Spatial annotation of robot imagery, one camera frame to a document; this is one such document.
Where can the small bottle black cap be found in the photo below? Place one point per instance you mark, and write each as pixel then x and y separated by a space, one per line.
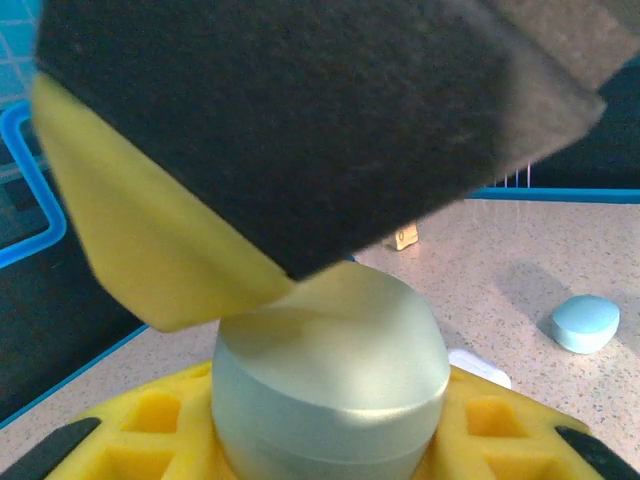
pixel 405 239

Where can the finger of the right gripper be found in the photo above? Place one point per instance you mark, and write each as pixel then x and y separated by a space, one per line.
pixel 275 125

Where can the blue earbud charging case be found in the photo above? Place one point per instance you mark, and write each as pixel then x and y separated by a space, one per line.
pixel 585 325

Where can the teal soap piece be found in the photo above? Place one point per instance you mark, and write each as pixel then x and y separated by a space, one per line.
pixel 330 390

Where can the white square earbud charging case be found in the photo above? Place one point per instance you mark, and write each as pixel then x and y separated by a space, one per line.
pixel 480 367

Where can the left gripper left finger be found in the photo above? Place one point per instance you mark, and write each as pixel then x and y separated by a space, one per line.
pixel 125 450

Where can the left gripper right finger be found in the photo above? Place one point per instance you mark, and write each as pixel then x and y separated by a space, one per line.
pixel 500 440

